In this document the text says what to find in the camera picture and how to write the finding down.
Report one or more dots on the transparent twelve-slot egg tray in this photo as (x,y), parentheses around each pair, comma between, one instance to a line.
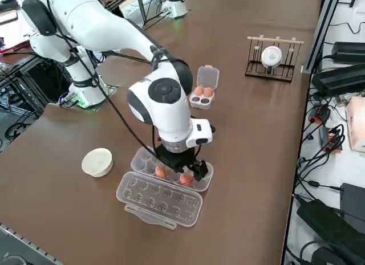
(159,201)

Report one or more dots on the black box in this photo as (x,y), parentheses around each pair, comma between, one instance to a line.
(353,202)

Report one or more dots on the white round bowl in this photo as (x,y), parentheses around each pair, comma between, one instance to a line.
(97,163)

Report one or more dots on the large black power adapter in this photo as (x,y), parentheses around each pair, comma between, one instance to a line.
(328,228)

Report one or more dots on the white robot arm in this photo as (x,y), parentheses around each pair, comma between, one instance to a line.
(176,5)
(165,111)

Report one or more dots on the aluminium table edge rail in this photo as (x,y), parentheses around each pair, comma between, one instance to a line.
(28,243)

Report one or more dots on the brown egg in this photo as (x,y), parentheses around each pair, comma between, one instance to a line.
(186,180)
(161,171)
(198,90)
(208,91)

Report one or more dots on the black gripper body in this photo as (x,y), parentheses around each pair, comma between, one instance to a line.
(176,161)

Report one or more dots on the black orange plug adapter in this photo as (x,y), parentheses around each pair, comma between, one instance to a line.
(332,139)
(320,114)

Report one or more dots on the dark ribbed power adapter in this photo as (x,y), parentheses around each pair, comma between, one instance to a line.
(338,79)

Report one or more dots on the pink white box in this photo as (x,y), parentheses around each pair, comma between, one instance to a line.
(356,125)

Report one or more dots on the small white bracket block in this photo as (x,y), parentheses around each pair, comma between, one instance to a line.
(301,69)

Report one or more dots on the aluminium profile post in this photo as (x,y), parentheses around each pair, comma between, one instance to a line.
(322,34)

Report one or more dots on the white four-slot egg tray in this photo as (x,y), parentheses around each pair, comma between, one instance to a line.
(208,77)

